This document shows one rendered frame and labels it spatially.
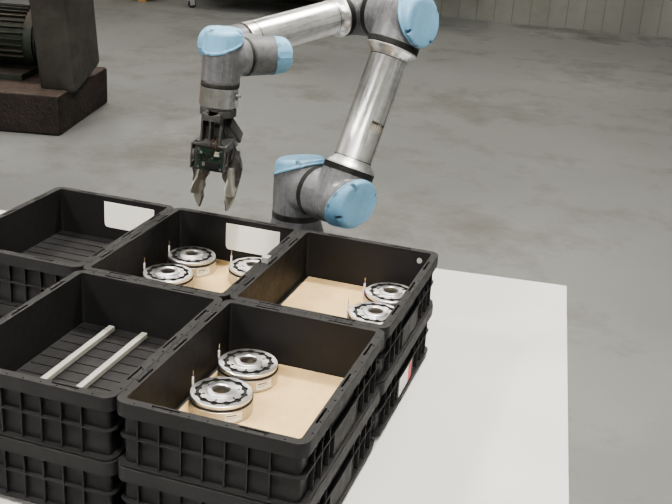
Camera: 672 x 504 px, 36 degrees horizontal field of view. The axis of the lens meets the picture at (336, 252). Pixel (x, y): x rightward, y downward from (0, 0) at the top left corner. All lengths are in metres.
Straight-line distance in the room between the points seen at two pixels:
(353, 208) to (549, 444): 0.67
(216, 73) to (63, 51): 4.38
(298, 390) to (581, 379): 2.11
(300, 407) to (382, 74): 0.85
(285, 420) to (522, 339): 0.81
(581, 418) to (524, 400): 1.43
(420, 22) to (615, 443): 1.66
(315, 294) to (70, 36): 4.36
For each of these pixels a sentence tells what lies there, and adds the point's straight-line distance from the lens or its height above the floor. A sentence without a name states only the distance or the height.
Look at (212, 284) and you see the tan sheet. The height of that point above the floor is 0.83.
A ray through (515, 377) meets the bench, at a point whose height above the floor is 0.70.
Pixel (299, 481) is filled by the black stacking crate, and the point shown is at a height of 0.86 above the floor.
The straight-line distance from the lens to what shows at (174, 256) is 2.20.
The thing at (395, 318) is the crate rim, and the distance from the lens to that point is 1.79.
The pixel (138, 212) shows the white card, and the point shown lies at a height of 0.91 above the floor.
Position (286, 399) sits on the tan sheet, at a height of 0.83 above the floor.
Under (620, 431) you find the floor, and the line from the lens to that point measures 3.46.
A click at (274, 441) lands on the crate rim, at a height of 0.93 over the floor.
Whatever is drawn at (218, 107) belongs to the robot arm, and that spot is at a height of 1.21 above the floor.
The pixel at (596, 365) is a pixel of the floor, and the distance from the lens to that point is 3.86.
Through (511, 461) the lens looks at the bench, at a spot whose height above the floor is 0.70.
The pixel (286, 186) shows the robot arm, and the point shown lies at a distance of 2.31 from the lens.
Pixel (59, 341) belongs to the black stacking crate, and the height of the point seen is 0.83.
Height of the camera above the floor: 1.68
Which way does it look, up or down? 21 degrees down
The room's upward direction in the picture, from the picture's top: 4 degrees clockwise
